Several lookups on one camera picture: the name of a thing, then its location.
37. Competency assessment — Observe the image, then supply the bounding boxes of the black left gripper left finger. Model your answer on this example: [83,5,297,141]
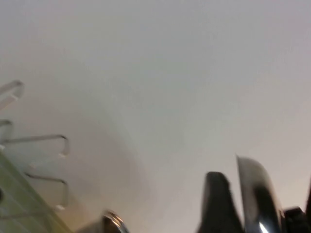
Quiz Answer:
[198,171,244,233]

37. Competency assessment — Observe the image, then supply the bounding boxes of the steel pot lid black knob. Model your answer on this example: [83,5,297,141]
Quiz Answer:
[236,154,283,233]

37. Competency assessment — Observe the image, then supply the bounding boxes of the dark grey wire lid rack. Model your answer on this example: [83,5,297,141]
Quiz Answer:
[0,80,70,212]

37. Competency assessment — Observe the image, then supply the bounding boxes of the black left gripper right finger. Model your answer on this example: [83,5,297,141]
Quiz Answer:
[279,179,311,233]

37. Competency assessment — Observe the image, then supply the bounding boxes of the stainless steel pot black handles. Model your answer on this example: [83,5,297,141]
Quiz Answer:
[79,210,129,233]

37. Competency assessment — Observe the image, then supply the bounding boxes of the green checked tablecloth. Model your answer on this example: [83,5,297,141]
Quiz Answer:
[0,145,73,233]

